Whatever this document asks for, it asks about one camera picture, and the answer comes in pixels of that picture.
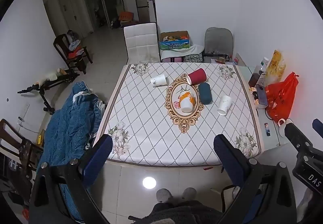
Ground diamond patterned floral tablecloth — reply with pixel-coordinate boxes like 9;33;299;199
92;62;263;166

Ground black patterned bag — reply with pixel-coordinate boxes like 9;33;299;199
183;53;204;63

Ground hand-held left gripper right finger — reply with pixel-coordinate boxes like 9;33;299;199
213;134;297;224

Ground dark wooden chair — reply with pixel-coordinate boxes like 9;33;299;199
53;33;93;75
0;118;44;190

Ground grey office chair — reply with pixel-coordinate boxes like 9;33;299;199
203;27;234;63

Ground white cloth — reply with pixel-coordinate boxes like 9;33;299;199
160;44;205;61

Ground white padded chair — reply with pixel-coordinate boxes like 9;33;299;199
123;23;161;64

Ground white side table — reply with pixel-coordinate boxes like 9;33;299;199
234;65;290;150

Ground person's legs in dark trousers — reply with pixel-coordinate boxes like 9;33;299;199
129;200;224;224

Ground dark smartphone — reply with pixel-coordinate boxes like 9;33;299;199
257;90;268;107

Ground beige wooden door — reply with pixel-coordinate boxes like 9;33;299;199
58;0;94;38

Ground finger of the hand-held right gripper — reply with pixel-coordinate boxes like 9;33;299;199
312;118;323;139
285;122;314;154

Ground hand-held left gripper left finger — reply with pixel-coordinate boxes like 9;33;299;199
29;134;113;224

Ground red paper cup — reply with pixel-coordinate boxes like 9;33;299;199
186;68;208;85

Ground white mug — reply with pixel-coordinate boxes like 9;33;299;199
277;118;294;128

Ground pile of clothes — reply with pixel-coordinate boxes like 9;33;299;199
67;30;85;59

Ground black tripod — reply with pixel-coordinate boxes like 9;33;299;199
17;68;80;115

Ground red plastic bag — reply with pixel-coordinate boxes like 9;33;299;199
265;72;299;123

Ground sliding glass door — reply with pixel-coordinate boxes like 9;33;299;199
81;0;126;29

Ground cardboard box with blue label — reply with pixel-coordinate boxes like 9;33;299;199
158;30;190;50

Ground yellow snack packet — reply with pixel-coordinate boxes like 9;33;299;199
265;49;286;83

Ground white cup with leaf print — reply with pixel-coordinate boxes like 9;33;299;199
150;74;169;87

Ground orange box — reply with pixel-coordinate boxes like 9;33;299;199
119;12;135;22

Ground white capped bottle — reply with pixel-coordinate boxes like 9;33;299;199
259;57;269;73

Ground blue quilted blanket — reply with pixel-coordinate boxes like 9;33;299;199
37;82;105;222

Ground orange and white paper cup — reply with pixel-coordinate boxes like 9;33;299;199
178;92;197;113

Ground plain white paper cup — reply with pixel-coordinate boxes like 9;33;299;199
217;95;232;116

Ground grey slipper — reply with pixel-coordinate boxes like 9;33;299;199
156;188;173;204
182;187;197;200

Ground dark teal cup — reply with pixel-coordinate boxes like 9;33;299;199
198;83;213;105

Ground cardboard sheet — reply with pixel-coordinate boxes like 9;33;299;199
233;53;249;67

